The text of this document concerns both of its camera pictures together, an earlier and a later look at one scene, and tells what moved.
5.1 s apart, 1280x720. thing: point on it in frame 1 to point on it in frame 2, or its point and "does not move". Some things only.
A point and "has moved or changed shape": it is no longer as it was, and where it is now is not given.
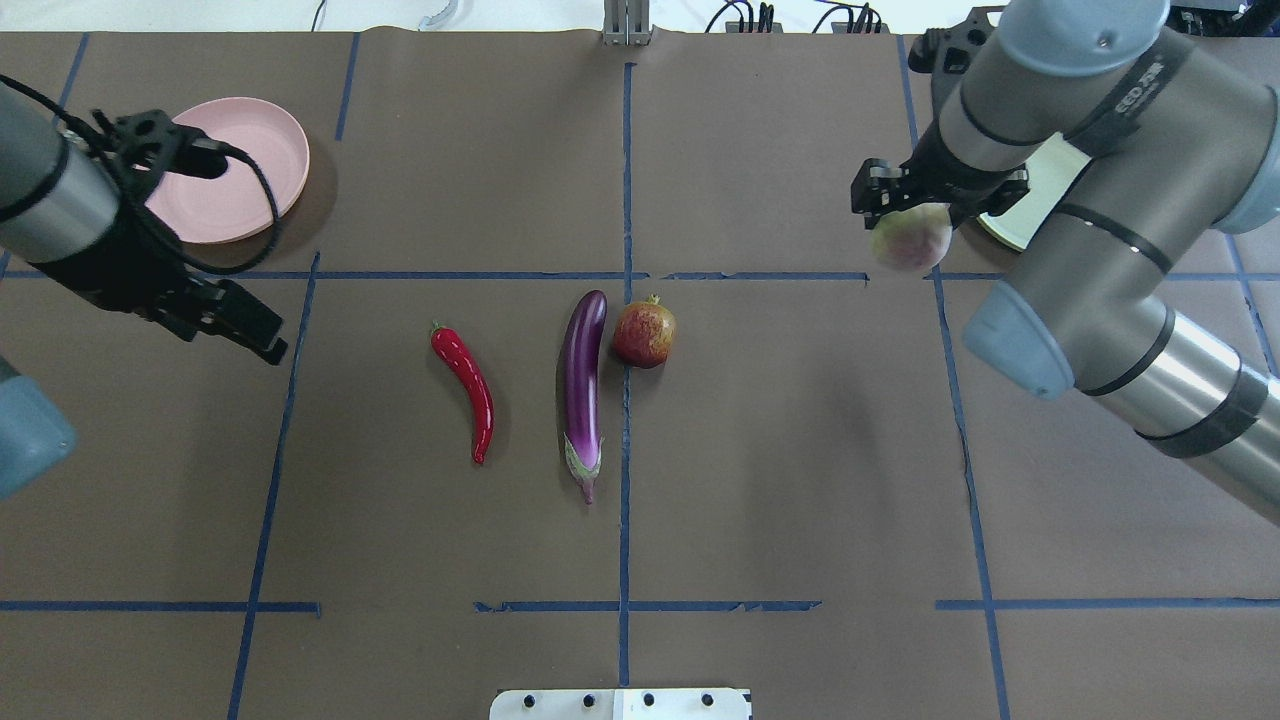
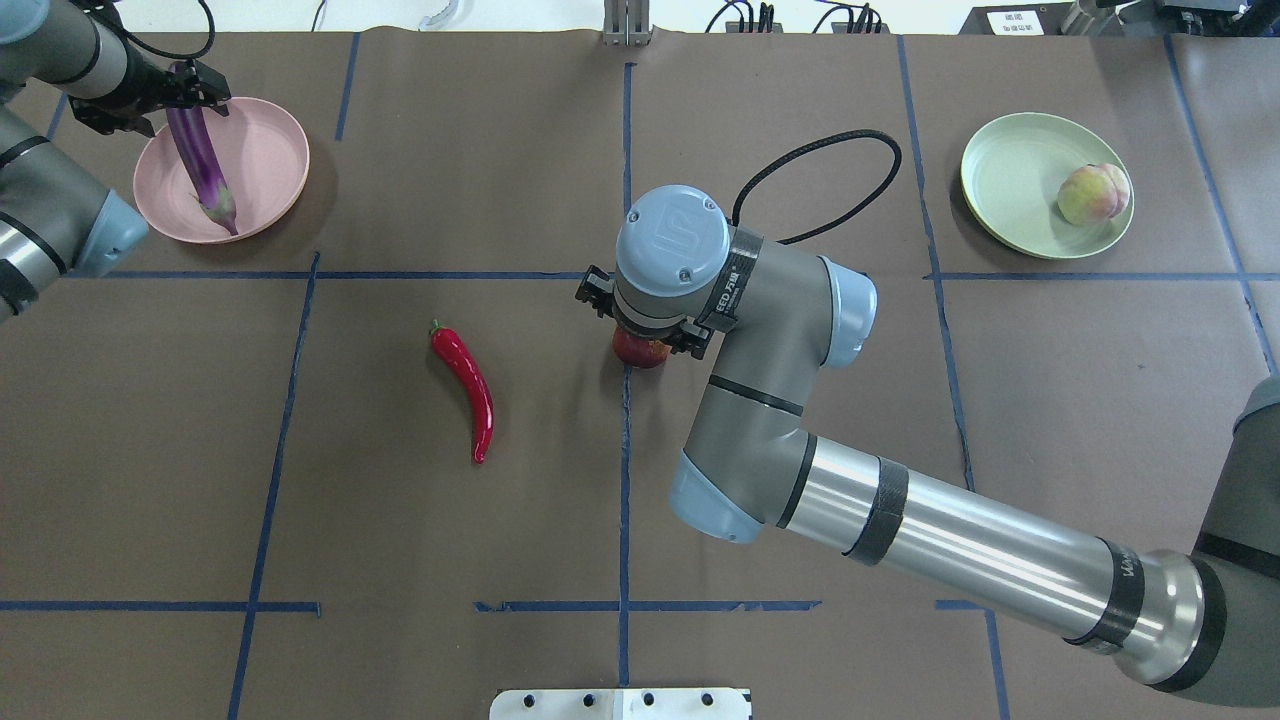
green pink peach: (915, 239) has moved or changed shape
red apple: (643, 333) does not move
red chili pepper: (451, 351) does not move
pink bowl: (234, 204) does not move
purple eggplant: (583, 438) to (208, 185)
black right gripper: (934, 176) to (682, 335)
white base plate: (621, 704) does not move
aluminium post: (626, 23) does not move
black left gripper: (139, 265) to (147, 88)
